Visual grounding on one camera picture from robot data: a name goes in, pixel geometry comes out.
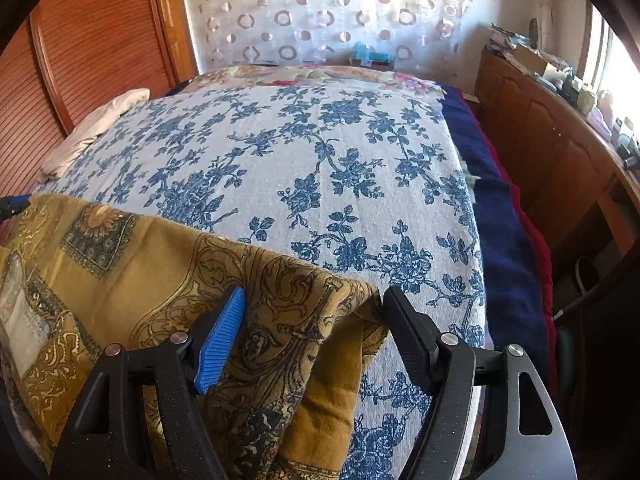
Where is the wooden slatted wardrobe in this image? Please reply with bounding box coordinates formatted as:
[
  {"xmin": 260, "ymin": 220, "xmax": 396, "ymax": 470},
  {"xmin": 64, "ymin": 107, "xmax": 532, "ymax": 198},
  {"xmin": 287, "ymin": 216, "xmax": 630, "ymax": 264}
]
[{"xmin": 0, "ymin": 0, "xmax": 198, "ymax": 201}]

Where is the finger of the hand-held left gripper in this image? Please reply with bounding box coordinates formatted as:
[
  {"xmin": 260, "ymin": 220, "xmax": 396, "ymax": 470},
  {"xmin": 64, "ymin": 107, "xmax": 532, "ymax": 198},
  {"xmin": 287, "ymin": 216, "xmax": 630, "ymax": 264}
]
[{"xmin": 0, "ymin": 195, "xmax": 32, "ymax": 222}]

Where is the mustard patterned garment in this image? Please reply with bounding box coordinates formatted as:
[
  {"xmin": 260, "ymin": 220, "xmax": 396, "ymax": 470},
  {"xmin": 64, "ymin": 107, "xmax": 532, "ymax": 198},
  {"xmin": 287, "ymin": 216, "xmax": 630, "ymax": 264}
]
[{"xmin": 0, "ymin": 192, "xmax": 391, "ymax": 480}]

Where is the wooden cabinet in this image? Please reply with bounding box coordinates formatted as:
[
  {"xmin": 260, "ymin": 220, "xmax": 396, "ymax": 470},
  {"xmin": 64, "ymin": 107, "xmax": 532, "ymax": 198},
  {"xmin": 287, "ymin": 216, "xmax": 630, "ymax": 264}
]
[{"xmin": 472, "ymin": 47, "xmax": 640, "ymax": 273}]

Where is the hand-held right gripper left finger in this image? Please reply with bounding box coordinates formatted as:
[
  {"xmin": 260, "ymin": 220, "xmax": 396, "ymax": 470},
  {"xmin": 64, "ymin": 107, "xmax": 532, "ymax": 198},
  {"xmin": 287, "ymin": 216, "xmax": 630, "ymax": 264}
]
[{"xmin": 50, "ymin": 286, "xmax": 247, "ymax": 480}]

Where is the window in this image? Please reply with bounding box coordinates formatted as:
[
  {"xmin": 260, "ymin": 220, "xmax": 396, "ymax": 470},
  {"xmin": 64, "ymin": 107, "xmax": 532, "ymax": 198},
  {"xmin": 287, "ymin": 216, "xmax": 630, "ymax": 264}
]
[{"xmin": 580, "ymin": 5, "xmax": 640, "ymax": 128}]

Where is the circle patterned wall curtain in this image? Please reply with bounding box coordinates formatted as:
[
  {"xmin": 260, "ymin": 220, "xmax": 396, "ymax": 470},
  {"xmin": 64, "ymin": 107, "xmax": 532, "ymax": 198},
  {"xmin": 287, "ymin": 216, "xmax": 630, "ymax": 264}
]
[{"xmin": 177, "ymin": 0, "xmax": 482, "ymax": 79}]

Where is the dark chair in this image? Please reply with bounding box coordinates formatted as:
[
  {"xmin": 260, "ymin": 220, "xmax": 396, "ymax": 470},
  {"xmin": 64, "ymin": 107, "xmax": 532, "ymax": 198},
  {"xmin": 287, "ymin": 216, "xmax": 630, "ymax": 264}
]
[{"xmin": 552, "ymin": 280, "xmax": 640, "ymax": 480}]

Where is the blue floral bed sheet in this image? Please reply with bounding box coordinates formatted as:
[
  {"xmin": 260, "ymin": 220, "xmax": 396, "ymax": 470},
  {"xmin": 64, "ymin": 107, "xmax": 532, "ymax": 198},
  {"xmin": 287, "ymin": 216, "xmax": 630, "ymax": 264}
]
[{"xmin": 60, "ymin": 85, "xmax": 488, "ymax": 480}]

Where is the grey bin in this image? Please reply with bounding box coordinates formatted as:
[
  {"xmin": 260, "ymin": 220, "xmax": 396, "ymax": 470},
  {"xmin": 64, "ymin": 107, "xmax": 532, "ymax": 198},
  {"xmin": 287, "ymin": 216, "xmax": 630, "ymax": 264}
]
[{"xmin": 572, "ymin": 255, "xmax": 602, "ymax": 297}]

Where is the pink floral quilt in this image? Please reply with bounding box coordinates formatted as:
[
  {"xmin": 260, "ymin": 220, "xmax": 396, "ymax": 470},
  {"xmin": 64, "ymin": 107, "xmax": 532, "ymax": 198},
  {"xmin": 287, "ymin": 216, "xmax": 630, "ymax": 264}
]
[{"xmin": 190, "ymin": 62, "xmax": 448, "ymax": 107}]

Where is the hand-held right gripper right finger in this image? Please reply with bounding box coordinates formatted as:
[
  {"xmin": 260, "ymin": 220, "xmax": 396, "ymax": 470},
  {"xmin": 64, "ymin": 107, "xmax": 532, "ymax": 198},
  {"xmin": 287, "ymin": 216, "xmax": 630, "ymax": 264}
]
[{"xmin": 382, "ymin": 286, "xmax": 576, "ymax": 480}]

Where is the cream pillow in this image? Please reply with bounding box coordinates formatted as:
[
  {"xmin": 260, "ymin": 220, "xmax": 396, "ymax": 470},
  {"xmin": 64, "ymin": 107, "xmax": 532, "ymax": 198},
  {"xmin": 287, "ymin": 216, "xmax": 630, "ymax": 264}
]
[{"xmin": 39, "ymin": 88, "xmax": 151, "ymax": 184}]

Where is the teal toy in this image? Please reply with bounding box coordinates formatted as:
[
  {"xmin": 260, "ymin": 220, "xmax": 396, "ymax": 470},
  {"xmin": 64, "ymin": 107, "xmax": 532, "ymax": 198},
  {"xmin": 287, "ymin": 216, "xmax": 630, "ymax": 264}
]
[{"xmin": 350, "ymin": 42, "xmax": 394, "ymax": 67}]

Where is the navy blanket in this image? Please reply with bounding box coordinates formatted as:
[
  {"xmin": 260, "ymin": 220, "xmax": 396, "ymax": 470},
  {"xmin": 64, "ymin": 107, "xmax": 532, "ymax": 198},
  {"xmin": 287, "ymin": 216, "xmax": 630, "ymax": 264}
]
[{"xmin": 440, "ymin": 85, "xmax": 551, "ymax": 381}]

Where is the beige window curtain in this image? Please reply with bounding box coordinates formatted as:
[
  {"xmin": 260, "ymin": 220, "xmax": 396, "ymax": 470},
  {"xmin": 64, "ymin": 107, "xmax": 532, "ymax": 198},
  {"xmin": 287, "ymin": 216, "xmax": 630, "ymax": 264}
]
[{"xmin": 530, "ymin": 0, "xmax": 557, "ymax": 56}]

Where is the red blanket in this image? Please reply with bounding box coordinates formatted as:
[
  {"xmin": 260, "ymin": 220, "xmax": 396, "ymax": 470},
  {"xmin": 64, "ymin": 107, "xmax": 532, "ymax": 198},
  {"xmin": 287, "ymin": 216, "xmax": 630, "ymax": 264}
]
[{"xmin": 480, "ymin": 105, "xmax": 558, "ymax": 361}]

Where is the pink figurine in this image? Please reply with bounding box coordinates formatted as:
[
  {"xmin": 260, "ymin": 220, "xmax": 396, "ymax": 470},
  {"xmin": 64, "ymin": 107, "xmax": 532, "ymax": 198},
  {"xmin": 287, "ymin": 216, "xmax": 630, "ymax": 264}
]
[{"xmin": 595, "ymin": 89, "xmax": 619, "ymax": 126}]

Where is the cardboard box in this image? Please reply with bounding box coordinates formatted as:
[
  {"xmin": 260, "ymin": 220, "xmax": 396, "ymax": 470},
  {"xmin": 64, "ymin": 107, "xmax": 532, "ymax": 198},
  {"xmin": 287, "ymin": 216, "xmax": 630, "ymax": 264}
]
[{"xmin": 515, "ymin": 42, "xmax": 552, "ymax": 74}]

